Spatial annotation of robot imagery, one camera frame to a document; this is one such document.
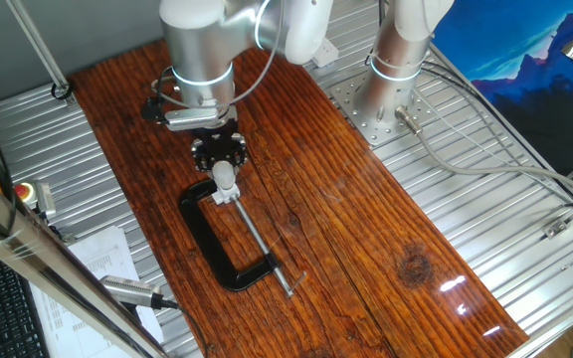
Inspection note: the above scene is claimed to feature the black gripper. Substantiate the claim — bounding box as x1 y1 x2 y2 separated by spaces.
190 126 249 174

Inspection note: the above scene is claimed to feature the white LED light bulb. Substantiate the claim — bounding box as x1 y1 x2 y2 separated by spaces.
211 159 238 191

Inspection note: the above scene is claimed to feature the white lamp socket adapter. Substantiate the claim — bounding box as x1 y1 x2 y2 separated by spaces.
211 182 243 206

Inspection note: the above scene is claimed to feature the black C-clamp with steel screw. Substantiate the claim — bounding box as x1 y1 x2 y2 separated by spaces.
178 177 308 299

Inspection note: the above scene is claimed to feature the brown wooden board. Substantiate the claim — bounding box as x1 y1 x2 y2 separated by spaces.
67 37 530 358

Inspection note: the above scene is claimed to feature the white power strip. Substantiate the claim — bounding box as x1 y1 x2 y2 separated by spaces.
310 37 340 70

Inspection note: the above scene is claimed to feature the printed paper sheet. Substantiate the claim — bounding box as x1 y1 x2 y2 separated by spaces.
30 226 166 358

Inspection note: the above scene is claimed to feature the red emergency stop button box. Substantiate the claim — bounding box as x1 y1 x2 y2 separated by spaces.
13 178 58 221

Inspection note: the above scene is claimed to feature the thin aluminium pole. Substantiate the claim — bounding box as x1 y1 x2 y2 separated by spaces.
5 0 77 106

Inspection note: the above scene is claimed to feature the black keyboard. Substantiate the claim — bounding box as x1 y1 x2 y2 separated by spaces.
0 241 52 358

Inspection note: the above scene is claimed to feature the blue mountain picture mat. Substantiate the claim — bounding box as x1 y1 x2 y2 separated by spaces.
430 0 573 176

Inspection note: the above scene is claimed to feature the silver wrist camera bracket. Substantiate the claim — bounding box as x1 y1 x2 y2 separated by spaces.
163 105 239 133

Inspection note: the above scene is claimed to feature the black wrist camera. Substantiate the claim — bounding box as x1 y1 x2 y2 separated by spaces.
140 96 167 124

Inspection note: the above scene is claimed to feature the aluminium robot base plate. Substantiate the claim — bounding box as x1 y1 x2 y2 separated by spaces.
328 69 440 148

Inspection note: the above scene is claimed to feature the silver camera on stand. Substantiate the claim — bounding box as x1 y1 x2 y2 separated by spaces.
99 274 164 310

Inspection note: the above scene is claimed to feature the black camera cable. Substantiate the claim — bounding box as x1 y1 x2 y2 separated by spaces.
159 296 211 358

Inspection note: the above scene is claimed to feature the long aluminium frame bar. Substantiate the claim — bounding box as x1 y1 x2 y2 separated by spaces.
0 146 171 358

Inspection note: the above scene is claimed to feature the black cable loop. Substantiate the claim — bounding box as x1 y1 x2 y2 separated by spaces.
364 0 386 67

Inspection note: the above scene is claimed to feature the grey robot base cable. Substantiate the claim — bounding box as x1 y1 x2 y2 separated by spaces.
394 104 573 200

